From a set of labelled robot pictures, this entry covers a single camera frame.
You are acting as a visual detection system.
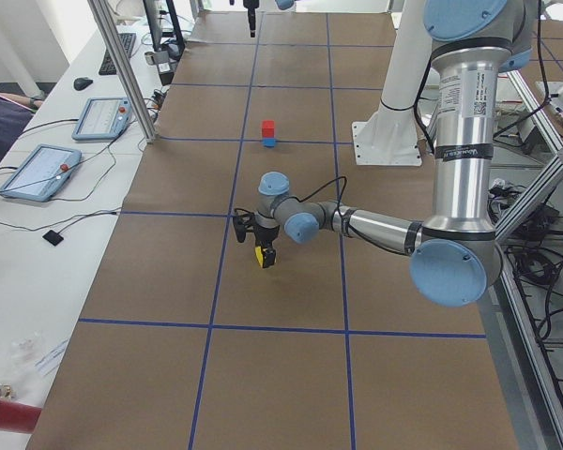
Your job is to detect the black computer mouse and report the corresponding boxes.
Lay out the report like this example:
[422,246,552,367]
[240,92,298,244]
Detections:
[73,77,94,92]

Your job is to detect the white camera pole base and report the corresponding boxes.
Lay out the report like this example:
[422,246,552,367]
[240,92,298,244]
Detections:
[352,1,433,167]

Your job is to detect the aluminium frame post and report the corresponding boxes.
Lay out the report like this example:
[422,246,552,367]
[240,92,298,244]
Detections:
[87,0,157,143]

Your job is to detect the far blue teach pendant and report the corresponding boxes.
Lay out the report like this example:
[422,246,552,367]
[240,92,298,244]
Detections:
[71,97,132,142]

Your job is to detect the small black square pad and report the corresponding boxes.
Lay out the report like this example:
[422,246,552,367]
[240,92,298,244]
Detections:
[42,230,64,247]

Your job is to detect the black keyboard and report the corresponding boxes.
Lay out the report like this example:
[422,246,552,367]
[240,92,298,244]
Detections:
[98,32,137,77]

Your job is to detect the red cylinder bottle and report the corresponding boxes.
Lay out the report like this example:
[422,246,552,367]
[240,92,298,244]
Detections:
[0,399,42,434]

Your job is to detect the blue block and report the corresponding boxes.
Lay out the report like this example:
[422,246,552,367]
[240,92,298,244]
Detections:
[262,138,277,148]

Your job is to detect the blue teach pendant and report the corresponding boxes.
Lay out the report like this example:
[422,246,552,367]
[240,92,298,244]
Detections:
[0,144,83,203]
[71,97,132,142]

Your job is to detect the yellow block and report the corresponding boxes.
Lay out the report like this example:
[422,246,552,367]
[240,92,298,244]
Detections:
[255,248,266,268]

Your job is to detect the red block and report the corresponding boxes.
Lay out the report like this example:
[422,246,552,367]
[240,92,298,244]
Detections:
[261,120,276,139]

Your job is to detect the black monitor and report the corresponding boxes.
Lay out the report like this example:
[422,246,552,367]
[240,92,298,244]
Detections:
[143,0,185,61]

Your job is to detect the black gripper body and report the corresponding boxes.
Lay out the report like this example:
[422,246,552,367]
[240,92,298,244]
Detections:
[253,224,280,248]
[243,0,259,21]

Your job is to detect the near blue teach pendant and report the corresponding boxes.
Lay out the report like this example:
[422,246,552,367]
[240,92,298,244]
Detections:
[0,144,83,203]

